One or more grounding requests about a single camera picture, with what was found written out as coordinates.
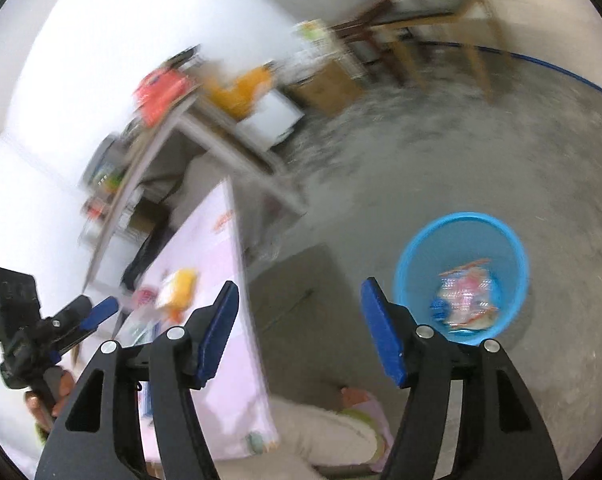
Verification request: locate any green and white carton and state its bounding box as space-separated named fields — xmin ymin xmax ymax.
xmin=296 ymin=19 xmax=332 ymax=51

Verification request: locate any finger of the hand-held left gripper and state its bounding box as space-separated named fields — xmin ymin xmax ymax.
xmin=78 ymin=296 xmax=120 ymax=333
xmin=51 ymin=295 xmax=94 ymax=335

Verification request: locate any white box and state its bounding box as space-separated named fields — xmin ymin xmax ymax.
xmin=238 ymin=90 xmax=306 ymax=153

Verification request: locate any yellow plastic bag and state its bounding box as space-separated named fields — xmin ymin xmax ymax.
xmin=206 ymin=65 xmax=276 ymax=121

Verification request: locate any blue plastic waste basket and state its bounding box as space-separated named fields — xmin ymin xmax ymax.
xmin=393 ymin=212 xmax=530 ymax=347

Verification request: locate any pink printed table cover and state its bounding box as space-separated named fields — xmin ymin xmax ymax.
xmin=116 ymin=177 xmax=282 ymax=463

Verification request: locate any cardboard box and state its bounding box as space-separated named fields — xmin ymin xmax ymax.
xmin=286 ymin=60 xmax=366 ymax=117

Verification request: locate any pink sponge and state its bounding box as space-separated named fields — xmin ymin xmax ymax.
xmin=441 ymin=267 xmax=496 ymax=311

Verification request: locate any long white-framed desk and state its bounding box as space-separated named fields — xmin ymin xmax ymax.
xmin=83 ymin=85 xmax=309 ymax=291

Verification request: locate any steel rice cooker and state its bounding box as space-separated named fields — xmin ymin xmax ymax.
xmin=83 ymin=135 xmax=126 ymax=191

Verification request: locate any beige mattress blue edge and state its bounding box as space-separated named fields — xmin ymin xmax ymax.
xmin=356 ymin=0 xmax=602 ymax=101

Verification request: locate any person's left hand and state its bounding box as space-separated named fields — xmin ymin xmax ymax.
xmin=23 ymin=366 xmax=78 ymax=433

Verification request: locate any yellow packet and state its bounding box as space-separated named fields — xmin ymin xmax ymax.
xmin=156 ymin=268 xmax=202 ymax=311

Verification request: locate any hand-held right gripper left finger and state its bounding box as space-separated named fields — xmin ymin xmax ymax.
xmin=35 ymin=281 xmax=240 ymax=480

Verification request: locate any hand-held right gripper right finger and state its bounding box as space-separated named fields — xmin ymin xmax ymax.
xmin=360 ymin=276 xmax=564 ymax=480

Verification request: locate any black clothing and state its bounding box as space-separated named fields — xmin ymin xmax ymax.
xmin=122 ymin=220 xmax=174 ymax=291

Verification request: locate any red plastic bag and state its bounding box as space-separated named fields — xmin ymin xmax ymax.
xmin=133 ymin=67 xmax=192 ymax=128

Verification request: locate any wooden chair dark seat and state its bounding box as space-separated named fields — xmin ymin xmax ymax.
xmin=371 ymin=0 xmax=506 ymax=96

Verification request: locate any dark wooden stool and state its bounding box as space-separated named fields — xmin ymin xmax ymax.
xmin=331 ymin=0 xmax=422 ymax=86

